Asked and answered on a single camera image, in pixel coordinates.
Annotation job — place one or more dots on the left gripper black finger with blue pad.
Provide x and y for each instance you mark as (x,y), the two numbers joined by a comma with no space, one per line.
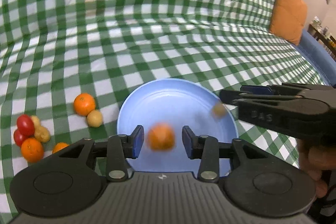
(116,150)
(209,150)

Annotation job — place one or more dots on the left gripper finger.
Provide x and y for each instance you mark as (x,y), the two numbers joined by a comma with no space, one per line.
(255,89)
(233,97)

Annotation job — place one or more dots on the small brown longan falling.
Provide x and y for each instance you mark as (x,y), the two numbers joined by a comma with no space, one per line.
(218,110)

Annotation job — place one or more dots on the orange mandarin falling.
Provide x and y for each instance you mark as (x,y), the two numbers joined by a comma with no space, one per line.
(161,137)

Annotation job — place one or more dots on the person's right hand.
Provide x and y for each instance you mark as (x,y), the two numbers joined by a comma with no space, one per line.
(313,160)

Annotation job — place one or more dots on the yellow-brown longan beside mandarin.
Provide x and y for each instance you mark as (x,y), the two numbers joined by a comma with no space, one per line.
(94,119)

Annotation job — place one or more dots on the light blue plate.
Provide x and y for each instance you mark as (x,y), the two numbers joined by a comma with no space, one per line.
(177,103)

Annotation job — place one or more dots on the orange mandarin on cloth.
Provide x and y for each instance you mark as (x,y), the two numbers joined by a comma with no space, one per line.
(83,104)

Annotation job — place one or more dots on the partly hidden orange mandarin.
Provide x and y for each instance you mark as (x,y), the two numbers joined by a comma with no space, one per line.
(59,146)

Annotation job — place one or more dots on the blue sofa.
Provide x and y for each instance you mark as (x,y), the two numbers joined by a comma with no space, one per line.
(317,56)

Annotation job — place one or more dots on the wooden side table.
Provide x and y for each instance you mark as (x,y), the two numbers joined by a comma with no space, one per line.
(327,43)

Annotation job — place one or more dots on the brown longan beside tomatoes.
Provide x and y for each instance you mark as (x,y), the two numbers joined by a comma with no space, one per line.
(42,134)

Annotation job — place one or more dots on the orange cushion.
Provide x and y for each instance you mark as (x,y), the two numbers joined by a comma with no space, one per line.
(288,19)

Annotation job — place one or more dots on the orange mandarin lower left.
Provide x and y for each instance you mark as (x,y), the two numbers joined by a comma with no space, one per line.
(32,150)

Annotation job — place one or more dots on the small longan behind tomato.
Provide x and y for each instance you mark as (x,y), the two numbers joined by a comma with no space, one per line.
(36,121)

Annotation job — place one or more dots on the upper red cherry tomato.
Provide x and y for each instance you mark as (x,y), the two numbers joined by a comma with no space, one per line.
(25,125)

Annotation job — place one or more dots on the red cherry tomato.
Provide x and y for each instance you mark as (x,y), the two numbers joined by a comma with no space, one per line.
(19,138)
(25,125)

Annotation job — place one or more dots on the lower red cherry tomato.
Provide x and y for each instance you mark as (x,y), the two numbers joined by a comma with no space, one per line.
(19,138)

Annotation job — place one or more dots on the green white checkered cloth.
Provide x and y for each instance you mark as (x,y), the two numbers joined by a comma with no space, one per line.
(54,50)

